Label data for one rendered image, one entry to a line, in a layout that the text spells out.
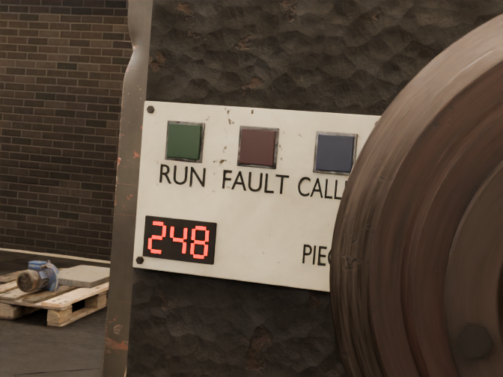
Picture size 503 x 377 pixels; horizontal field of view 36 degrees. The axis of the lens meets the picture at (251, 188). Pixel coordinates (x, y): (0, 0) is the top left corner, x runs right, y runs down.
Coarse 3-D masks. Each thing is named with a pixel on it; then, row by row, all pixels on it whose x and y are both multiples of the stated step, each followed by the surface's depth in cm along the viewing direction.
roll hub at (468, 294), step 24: (480, 192) 54; (480, 216) 54; (456, 240) 54; (480, 240) 54; (456, 264) 54; (480, 264) 54; (456, 288) 54; (480, 288) 54; (456, 312) 54; (480, 312) 54; (456, 336) 54; (456, 360) 54; (480, 360) 54
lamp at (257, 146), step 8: (248, 136) 80; (256, 136) 80; (264, 136) 79; (272, 136) 79; (240, 144) 80; (248, 144) 80; (256, 144) 80; (264, 144) 79; (272, 144) 79; (240, 152) 80; (248, 152) 80; (256, 152) 80; (264, 152) 79; (272, 152) 79; (240, 160) 80; (248, 160) 80; (256, 160) 80; (264, 160) 79; (272, 160) 79
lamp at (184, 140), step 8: (168, 128) 82; (176, 128) 82; (184, 128) 82; (192, 128) 81; (200, 128) 81; (168, 136) 82; (176, 136) 82; (184, 136) 82; (192, 136) 81; (200, 136) 81; (168, 144) 82; (176, 144) 82; (184, 144) 82; (192, 144) 81; (200, 144) 81; (168, 152) 82; (176, 152) 82; (184, 152) 82; (192, 152) 81
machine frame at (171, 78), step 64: (192, 0) 84; (256, 0) 82; (320, 0) 80; (384, 0) 78; (448, 0) 76; (192, 64) 84; (256, 64) 82; (320, 64) 80; (384, 64) 78; (192, 320) 85; (256, 320) 83; (320, 320) 81
